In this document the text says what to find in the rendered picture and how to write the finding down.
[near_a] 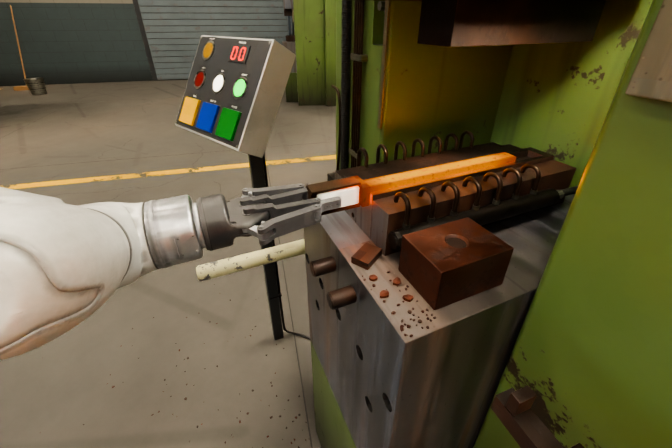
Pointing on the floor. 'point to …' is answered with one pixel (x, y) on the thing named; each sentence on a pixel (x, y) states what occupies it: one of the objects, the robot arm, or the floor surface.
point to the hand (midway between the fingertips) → (336, 196)
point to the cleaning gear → (29, 78)
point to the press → (311, 25)
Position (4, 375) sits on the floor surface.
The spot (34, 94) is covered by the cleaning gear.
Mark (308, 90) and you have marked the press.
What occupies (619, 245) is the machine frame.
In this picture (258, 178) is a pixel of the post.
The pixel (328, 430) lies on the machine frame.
